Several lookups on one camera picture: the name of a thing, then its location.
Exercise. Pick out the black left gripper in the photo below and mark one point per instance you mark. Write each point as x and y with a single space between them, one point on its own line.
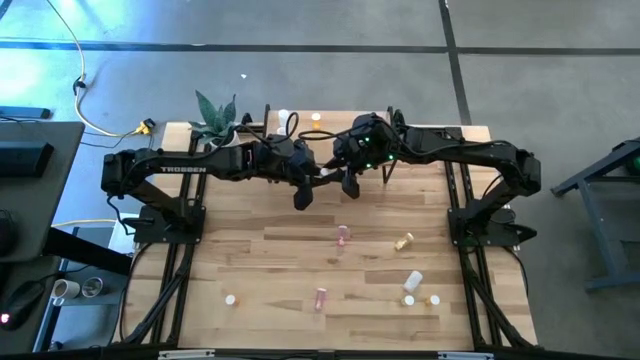
302 197

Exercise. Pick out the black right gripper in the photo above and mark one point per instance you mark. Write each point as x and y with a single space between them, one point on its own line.
351 187

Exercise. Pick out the pink medicine bottle white cap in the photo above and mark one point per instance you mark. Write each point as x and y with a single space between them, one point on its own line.
320 299
342 235

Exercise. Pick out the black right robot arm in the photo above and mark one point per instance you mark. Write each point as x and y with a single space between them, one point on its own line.
460 150

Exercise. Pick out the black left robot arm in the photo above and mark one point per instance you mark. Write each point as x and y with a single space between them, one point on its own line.
185 167

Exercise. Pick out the snake plant in white pot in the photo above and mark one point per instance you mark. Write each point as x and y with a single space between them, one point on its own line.
215 112

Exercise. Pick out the yellow black plug connector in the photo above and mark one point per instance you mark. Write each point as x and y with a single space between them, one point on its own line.
145 127

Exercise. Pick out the white flat box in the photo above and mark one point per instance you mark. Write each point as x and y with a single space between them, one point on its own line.
116 242

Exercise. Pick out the silver aluminium extrusion piece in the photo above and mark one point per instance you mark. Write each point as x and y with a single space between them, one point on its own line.
465 356
185 354

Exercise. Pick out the black desk beam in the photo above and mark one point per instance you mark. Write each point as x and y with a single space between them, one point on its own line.
85 250

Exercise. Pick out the shiny metal can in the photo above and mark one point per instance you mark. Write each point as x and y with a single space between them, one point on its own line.
92 287

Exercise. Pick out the dark blue metal cart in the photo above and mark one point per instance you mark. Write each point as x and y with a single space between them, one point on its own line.
597 225

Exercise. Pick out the white paper cup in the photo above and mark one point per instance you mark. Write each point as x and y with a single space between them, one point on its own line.
67 289

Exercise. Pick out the dark grey desk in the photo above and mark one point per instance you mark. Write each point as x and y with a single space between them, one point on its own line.
45 210

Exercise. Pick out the black box device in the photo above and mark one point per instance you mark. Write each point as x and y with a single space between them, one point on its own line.
25 160

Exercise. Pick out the black flat bar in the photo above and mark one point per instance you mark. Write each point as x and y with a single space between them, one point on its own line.
25 113

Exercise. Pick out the black computer mouse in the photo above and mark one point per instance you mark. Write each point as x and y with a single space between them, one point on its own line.
22 302

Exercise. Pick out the wooden shelf black metal frame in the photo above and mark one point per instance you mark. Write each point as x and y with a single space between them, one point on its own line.
305 122

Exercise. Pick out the black aluminium table frame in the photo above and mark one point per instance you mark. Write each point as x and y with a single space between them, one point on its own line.
300 356

